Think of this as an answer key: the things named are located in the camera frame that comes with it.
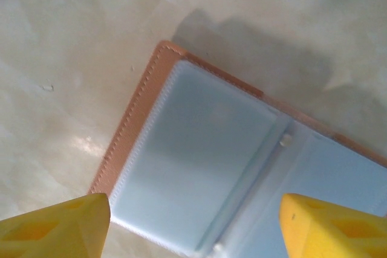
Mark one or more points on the brown leather card holder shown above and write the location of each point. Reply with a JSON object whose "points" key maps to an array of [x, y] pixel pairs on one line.
{"points": [[196, 149]]}

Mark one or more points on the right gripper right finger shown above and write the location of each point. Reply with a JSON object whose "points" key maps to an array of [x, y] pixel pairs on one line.
{"points": [[332, 234]]}

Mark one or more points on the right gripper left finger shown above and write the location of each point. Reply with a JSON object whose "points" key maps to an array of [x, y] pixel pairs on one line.
{"points": [[54, 230]]}

